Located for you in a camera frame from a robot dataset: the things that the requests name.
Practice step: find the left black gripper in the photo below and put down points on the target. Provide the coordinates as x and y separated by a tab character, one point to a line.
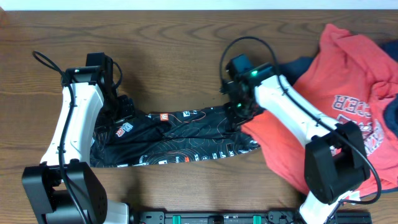
129	109

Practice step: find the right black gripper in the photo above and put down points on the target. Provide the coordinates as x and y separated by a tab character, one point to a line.
234	120

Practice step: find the black orange-patterned jersey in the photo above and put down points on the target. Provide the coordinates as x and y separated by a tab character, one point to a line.
167	138

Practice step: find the red printed t-shirt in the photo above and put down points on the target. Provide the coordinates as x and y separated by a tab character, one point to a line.
284	155

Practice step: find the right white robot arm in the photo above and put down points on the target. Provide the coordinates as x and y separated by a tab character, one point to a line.
304	145

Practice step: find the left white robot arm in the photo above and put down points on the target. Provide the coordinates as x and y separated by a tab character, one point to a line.
63	188

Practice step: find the navy blue cloth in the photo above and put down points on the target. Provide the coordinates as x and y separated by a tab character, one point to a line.
356	80

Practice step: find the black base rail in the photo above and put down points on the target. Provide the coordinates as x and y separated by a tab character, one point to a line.
233	217

